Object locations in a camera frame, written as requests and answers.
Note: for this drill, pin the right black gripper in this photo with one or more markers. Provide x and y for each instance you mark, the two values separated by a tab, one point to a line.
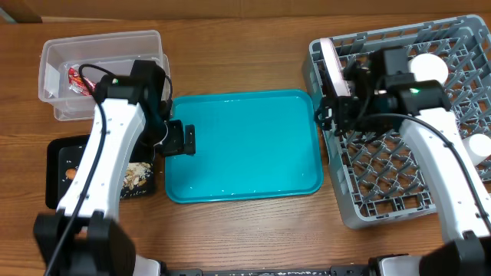
342	110

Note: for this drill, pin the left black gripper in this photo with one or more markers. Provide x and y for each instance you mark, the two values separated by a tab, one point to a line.
176	145

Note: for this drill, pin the pink plate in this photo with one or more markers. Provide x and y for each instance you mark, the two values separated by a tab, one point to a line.
334	67

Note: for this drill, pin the white cup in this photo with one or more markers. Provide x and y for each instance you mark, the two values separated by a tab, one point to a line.
429	67

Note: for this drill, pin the orange carrot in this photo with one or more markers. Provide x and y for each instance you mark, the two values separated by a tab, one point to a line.
70	173

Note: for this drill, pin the red snack wrapper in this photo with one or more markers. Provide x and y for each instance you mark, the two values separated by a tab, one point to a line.
79	85

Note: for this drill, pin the pale green bowl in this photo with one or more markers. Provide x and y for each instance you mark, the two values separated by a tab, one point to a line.
478	147

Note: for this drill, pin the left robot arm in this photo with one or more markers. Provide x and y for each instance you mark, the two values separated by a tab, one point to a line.
83	236

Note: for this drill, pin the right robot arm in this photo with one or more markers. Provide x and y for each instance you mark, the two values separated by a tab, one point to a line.
420	112

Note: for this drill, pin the grey dishwasher rack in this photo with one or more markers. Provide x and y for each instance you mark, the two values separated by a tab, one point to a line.
376	178

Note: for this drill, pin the spilled rice and food scraps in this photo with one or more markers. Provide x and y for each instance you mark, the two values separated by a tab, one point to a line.
137	176

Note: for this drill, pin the teal serving tray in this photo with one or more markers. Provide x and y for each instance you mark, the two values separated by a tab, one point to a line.
252	145

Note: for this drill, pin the black plastic tray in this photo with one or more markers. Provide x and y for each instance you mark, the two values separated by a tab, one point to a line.
66	153

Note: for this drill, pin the clear plastic bin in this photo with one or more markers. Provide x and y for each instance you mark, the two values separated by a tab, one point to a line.
115	52

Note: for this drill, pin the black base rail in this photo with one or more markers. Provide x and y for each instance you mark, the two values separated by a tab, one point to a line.
344	270

